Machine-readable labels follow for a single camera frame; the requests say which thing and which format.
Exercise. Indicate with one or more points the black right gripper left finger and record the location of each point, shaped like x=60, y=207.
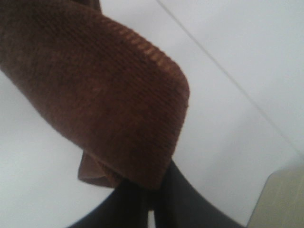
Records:
x=125, y=207

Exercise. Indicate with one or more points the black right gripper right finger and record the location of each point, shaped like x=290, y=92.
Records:
x=179, y=205

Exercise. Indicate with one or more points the brown towel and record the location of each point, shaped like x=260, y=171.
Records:
x=99, y=84

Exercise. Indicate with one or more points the beige basket grey rim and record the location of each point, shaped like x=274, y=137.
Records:
x=281, y=202

